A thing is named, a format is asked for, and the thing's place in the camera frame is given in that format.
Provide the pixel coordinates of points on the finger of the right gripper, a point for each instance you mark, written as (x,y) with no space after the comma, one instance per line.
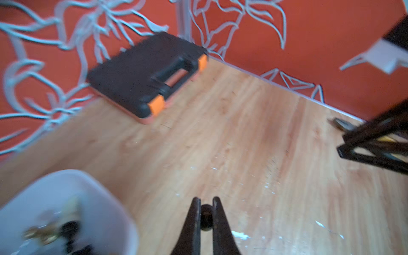
(391,156)
(392,120)

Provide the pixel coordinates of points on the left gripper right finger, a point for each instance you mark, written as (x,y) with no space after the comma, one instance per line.
(222,237)

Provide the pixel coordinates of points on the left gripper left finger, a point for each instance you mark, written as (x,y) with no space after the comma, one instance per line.
(189,241)

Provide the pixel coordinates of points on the black piece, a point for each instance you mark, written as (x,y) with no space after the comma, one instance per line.
(68,231)

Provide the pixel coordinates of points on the gold and black pawn pair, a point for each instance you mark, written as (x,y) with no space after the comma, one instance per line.
(46,234)

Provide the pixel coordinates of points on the white plastic storage box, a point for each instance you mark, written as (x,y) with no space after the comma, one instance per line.
(60,197)

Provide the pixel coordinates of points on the black tool case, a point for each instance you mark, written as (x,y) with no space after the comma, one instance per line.
(145,78)

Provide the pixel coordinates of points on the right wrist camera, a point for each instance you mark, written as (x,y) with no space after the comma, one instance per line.
(388,53)

